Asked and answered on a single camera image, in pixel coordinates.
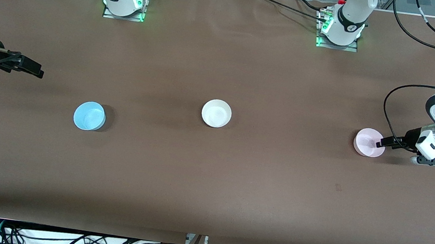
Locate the pink plastic bowl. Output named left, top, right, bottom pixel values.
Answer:
left=352, top=127, right=388, bottom=159

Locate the light blue plastic bowl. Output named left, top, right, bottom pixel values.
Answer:
left=72, top=100, right=108, bottom=133

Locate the white plastic bowl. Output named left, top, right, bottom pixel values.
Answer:
left=200, top=98, right=233, bottom=129

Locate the brown table cloth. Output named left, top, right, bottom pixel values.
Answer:
left=0, top=0, right=435, bottom=244

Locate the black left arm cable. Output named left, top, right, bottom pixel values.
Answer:
left=376, top=0, right=435, bottom=155

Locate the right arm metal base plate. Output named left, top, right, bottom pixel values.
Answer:
left=102, top=0, right=150, bottom=23

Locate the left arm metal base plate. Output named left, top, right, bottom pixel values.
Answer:
left=314, top=9, right=362, bottom=53

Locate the short black base cable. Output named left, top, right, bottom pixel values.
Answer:
left=294, top=0, right=324, bottom=11

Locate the long black base cable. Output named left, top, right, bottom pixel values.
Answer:
left=250, top=0, right=330, bottom=24

